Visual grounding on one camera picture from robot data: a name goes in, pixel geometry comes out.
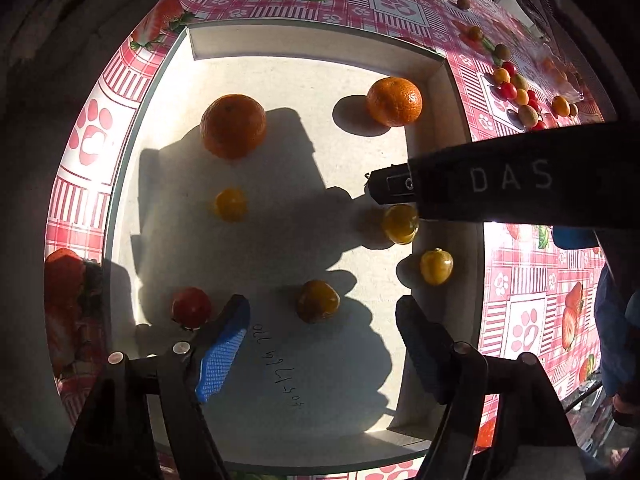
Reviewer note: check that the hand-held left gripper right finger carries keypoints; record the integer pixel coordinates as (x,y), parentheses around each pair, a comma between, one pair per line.
(420,355)

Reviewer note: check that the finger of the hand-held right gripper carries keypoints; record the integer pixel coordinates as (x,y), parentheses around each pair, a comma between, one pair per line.
(392,185)

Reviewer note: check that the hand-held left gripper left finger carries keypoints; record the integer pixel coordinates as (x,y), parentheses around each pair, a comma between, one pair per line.
(222,355)

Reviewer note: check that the yellow cherry tomato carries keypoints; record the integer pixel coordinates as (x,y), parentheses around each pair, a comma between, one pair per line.
(436,266)
(501,76)
(400,225)
(317,301)
(230,205)
(521,96)

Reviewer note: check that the orange mandarin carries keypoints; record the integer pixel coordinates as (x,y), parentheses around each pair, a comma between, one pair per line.
(394,101)
(562,77)
(232,125)
(560,105)
(549,65)

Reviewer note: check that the white cardboard tray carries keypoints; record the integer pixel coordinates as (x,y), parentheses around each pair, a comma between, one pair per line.
(300,85)

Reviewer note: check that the clear glass bowl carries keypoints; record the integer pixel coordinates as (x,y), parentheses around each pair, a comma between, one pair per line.
(560,87)

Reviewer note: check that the strawberry print checked tablecloth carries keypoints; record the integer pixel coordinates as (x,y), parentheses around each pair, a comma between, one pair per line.
(400,5)

